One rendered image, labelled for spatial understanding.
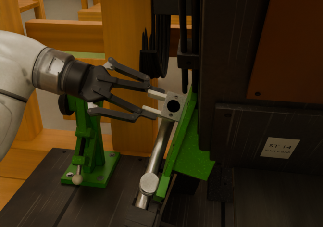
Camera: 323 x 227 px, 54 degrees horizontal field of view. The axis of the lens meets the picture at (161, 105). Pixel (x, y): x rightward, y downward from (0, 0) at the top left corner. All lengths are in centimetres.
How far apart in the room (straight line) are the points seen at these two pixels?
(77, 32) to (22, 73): 40
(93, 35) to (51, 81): 40
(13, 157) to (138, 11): 62
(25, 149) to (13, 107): 50
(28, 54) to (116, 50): 31
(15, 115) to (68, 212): 30
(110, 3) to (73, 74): 30
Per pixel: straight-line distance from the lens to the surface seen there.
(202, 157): 59
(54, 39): 109
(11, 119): 69
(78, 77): 65
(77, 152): 90
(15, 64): 68
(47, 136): 121
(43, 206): 90
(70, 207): 88
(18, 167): 109
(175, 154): 57
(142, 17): 87
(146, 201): 73
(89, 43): 104
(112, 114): 64
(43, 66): 67
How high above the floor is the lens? 150
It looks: 27 degrees down
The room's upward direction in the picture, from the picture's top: straight up
